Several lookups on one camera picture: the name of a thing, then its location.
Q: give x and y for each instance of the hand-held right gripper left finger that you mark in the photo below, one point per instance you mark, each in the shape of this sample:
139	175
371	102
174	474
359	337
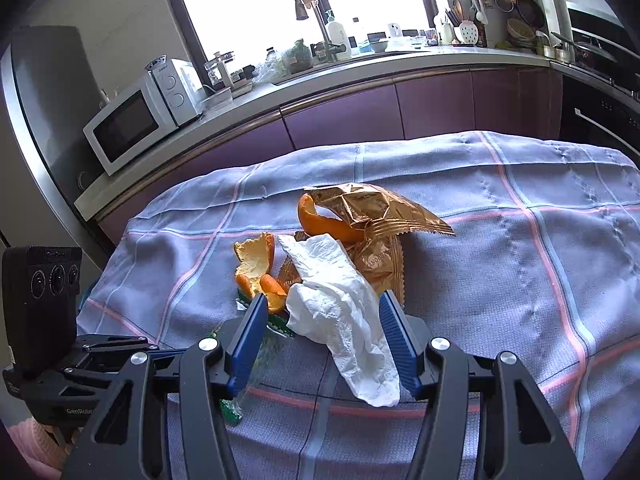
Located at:
247	345

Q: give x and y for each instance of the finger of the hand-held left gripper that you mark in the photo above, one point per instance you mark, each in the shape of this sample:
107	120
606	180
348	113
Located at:
120	342

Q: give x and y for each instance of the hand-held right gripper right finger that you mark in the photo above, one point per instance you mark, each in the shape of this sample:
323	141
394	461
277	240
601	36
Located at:
400	345

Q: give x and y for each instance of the green snack wrapper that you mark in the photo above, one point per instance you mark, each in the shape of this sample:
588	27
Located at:
277	325

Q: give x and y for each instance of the white tissue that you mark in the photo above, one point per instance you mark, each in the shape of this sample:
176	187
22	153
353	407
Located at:
340	320

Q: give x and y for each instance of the curled orange peel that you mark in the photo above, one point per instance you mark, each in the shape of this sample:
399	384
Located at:
320	225

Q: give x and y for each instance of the blue checked cloth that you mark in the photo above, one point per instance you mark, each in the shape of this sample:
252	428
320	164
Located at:
500	285

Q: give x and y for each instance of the silver refrigerator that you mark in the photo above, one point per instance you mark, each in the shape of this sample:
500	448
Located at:
50	110

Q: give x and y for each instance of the white microwave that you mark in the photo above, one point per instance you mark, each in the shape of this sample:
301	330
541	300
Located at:
125	125

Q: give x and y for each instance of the purple base cabinets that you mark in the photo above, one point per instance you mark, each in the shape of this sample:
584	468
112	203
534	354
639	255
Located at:
340	120

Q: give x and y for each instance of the clear food container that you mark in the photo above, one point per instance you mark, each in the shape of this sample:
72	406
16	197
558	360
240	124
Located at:
218	100

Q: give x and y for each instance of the white kitchen countertop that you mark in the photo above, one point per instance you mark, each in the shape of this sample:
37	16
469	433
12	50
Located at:
300	87

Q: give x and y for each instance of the blue and white bowl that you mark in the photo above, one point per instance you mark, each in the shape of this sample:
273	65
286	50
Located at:
156	66

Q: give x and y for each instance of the clear plastic bag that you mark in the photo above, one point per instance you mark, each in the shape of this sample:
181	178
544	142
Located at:
295	60

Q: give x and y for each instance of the blue dish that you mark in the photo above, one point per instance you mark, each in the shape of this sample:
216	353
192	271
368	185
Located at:
378	44

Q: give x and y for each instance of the black built-in oven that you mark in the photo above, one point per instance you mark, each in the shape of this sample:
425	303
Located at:
605	115

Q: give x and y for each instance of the white mug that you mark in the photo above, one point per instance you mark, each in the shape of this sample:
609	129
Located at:
395	30

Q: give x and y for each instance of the white utensil holder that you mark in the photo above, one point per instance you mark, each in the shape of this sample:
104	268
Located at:
445	32

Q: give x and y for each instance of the white pump bottle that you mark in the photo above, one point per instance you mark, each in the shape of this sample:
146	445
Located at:
337	35

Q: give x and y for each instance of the white perforated holder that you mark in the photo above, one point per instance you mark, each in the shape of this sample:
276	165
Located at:
468	32

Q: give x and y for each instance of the gas stove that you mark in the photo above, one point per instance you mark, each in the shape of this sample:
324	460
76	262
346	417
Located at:
600	80

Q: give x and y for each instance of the steel faucet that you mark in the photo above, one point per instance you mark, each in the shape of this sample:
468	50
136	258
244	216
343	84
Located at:
320	20

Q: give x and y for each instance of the kitchen window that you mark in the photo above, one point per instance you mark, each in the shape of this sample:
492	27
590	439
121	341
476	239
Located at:
250	5

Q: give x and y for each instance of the white ladle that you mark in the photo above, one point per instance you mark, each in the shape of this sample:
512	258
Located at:
479	10

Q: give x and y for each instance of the black pot with lid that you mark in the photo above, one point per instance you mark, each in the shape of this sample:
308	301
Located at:
585	50

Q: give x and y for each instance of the hanging metal strainer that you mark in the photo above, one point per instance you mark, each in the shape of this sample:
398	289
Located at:
505	4

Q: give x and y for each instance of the hanging frying pan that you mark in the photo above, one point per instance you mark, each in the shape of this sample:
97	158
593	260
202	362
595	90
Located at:
531	10

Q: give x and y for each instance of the black range hood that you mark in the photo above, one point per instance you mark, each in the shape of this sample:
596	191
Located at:
595	15

